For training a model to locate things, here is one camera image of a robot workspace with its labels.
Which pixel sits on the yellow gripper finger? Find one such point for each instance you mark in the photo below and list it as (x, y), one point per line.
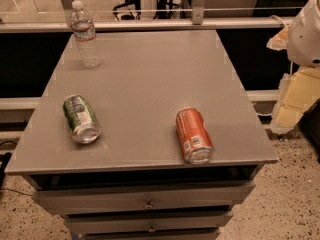
(297, 93)
(279, 41)

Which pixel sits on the orange soda can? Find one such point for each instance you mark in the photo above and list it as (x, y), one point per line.
(195, 141)

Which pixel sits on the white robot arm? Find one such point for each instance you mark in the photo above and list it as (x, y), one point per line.
(303, 47)

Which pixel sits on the green soda can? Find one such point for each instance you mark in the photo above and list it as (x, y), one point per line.
(81, 119)

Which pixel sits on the black office chair base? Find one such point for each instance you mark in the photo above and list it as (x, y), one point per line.
(128, 10)

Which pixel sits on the top brass drawer knob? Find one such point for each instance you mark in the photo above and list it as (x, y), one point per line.
(148, 205)

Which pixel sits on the brass drawer knob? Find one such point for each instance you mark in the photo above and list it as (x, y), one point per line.
(151, 229)
(148, 205)

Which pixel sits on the grey drawer cabinet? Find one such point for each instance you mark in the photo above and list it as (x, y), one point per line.
(144, 80)

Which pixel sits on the middle grey drawer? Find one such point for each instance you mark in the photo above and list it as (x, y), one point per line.
(141, 223)

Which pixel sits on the grey drawer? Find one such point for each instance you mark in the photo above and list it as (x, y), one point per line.
(133, 198)
(141, 223)

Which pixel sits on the clear plastic water bottle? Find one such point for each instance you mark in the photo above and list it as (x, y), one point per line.
(85, 34)

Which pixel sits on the middle brass drawer knob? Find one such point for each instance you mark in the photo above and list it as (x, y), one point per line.
(151, 229)

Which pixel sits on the top grey drawer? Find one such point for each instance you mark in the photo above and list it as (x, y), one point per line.
(133, 198)

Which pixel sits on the metal railing frame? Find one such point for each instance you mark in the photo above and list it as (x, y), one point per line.
(35, 16)

